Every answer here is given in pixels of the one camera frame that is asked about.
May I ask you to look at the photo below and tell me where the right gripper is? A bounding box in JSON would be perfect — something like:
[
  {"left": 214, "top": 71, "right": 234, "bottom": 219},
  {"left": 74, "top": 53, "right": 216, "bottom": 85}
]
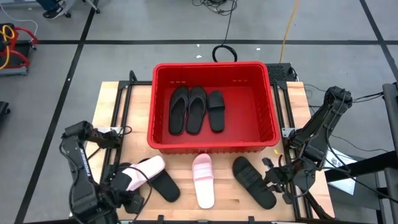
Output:
[{"left": 262, "top": 156, "right": 312, "bottom": 205}]

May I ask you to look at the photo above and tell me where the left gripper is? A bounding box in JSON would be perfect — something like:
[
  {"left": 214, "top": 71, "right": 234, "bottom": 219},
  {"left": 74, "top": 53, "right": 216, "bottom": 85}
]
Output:
[{"left": 104, "top": 170, "right": 146, "bottom": 216}]

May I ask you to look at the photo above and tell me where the pink slide sandal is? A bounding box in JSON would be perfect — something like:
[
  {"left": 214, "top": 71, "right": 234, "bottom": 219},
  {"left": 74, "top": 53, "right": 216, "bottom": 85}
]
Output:
[
  {"left": 192, "top": 153, "right": 215, "bottom": 209},
  {"left": 123, "top": 155, "right": 166, "bottom": 192}
]

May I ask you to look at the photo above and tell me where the black flip-flop with white label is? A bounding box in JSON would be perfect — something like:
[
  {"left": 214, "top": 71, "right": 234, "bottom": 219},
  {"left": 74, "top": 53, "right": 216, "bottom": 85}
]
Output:
[{"left": 168, "top": 86, "right": 190, "bottom": 136}]

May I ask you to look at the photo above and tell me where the red plastic bin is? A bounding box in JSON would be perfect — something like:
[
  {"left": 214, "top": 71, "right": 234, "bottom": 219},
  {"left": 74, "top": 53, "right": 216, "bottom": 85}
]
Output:
[{"left": 146, "top": 61, "right": 280, "bottom": 156}]

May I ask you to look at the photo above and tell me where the white paper sheet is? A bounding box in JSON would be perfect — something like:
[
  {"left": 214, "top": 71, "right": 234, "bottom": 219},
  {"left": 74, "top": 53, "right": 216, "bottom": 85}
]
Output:
[{"left": 326, "top": 148, "right": 358, "bottom": 196}]

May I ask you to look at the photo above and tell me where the black power box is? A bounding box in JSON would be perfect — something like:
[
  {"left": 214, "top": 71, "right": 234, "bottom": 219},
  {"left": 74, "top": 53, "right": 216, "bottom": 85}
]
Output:
[{"left": 266, "top": 63, "right": 295, "bottom": 83}]

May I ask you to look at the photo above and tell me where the red tube cart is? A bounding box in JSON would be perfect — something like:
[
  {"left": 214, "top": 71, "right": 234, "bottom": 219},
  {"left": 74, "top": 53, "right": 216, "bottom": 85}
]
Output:
[{"left": 0, "top": 22, "right": 39, "bottom": 77}]

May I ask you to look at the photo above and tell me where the grey chair base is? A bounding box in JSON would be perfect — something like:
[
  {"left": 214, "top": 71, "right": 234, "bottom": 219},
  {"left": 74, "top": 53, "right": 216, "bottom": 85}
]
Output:
[{"left": 63, "top": 0, "right": 101, "bottom": 19}]

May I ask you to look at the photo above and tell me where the black desk frame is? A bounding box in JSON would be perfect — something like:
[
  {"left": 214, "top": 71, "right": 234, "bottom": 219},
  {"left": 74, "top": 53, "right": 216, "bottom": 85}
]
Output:
[{"left": 325, "top": 82, "right": 398, "bottom": 224}]

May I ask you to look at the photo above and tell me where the black coiled floor cable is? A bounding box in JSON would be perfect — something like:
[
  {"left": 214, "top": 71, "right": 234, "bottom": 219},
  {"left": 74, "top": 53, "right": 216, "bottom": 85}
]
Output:
[{"left": 191, "top": 0, "right": 239, "bottom": 63}]

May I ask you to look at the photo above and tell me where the yellow floor cable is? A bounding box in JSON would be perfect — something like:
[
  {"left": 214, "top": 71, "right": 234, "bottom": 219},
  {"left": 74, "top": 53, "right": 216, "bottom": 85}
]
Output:
[{"left": 279, "top": 0, "right": 300, "bottom": 64}]

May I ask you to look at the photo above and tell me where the yellow hose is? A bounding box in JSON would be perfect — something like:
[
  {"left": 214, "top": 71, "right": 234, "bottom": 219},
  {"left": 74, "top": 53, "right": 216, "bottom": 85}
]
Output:
[{"left": 0, "top": 24, "right": 16, "bottom": 70}]

